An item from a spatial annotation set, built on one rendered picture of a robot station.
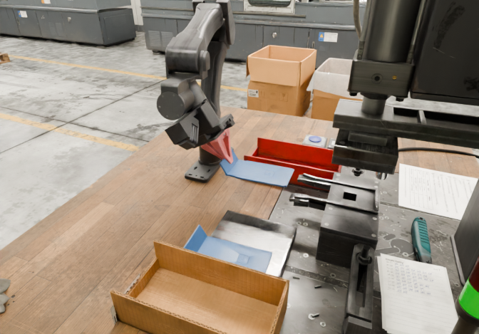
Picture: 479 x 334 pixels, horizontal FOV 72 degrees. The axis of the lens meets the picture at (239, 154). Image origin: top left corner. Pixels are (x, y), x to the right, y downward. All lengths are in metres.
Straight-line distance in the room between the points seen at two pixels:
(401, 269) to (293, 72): 2.40
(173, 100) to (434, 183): 0.71
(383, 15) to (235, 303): 0.50
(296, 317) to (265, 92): 2.59
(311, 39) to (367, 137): 4.69
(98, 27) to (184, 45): 6.70
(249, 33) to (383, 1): 5.03
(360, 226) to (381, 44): 0.32
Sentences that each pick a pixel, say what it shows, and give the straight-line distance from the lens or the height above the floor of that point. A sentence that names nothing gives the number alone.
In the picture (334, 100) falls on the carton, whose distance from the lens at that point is 2.97.
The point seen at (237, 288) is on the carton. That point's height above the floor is 0.92.
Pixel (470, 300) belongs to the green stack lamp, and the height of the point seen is 1.07.
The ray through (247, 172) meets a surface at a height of 1.00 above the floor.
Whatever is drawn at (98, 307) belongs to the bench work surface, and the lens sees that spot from 0.66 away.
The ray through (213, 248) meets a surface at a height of 0.92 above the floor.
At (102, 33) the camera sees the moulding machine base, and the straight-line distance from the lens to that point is 7.38.
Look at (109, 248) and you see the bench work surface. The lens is 0.75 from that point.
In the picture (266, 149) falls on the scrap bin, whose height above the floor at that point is 0.92.
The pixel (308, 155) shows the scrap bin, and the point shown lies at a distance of 0.97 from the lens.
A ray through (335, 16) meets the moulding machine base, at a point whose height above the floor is 0.82.
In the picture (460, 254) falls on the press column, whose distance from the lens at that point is 0.80.
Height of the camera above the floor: 1.40
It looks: 29 degrees down
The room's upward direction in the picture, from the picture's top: straight up
